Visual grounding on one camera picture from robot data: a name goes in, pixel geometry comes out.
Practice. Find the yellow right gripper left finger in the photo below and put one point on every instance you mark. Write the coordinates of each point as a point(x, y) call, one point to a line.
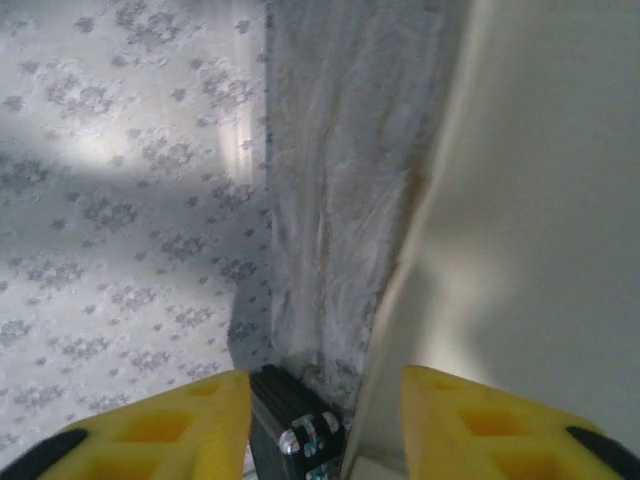
point(150, 440)

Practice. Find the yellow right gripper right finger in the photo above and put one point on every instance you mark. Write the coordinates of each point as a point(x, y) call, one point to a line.
point(500, 440)

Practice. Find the white cardboard box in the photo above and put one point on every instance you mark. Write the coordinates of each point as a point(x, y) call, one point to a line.
point(525, 200)

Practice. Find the black ribbed metal case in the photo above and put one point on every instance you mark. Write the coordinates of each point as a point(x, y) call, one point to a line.
point(290, 415)

